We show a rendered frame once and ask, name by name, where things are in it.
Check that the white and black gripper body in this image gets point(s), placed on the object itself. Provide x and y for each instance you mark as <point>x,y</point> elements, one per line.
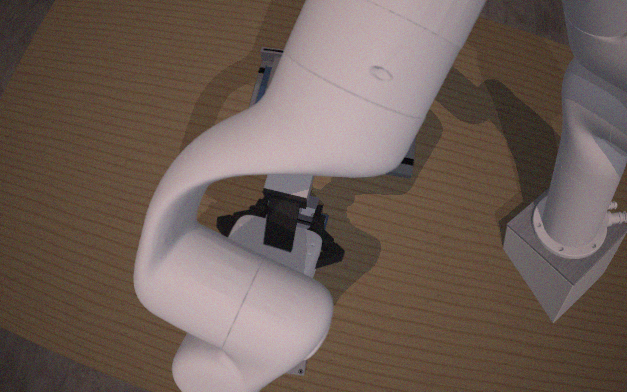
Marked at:
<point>249,231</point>

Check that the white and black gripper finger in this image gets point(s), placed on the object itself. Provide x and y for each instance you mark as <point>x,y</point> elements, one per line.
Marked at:
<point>331,251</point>
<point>225,223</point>

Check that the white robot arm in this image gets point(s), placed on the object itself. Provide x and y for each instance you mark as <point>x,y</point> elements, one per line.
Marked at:
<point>349,95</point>

